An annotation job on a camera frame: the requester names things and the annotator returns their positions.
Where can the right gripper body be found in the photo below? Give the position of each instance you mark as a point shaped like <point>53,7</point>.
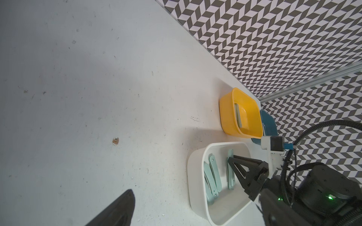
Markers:
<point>257,181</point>

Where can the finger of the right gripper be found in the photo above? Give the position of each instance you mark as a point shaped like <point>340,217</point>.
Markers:
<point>242,165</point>

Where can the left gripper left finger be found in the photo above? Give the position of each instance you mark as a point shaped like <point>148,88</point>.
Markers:
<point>118,213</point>

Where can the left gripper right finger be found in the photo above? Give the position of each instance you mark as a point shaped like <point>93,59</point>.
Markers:
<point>277,213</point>

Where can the mint fruit knife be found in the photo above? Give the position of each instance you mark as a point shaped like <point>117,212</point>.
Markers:
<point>230,172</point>
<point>209,176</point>
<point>209,195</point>
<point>215,172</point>

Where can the white storage box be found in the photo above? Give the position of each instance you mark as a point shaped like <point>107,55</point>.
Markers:
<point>232,207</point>

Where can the dark teal storage box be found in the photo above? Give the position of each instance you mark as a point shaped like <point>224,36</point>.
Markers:
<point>269,126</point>

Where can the yellow storage box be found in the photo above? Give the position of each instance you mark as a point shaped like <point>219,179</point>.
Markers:
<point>249,113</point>

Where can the olive fruit knife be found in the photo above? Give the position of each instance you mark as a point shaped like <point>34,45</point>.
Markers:
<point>237,113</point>

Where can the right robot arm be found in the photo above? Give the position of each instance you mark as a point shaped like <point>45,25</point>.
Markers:
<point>312,194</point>

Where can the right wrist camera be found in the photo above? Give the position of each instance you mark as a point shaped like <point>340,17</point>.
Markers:
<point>277,150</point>

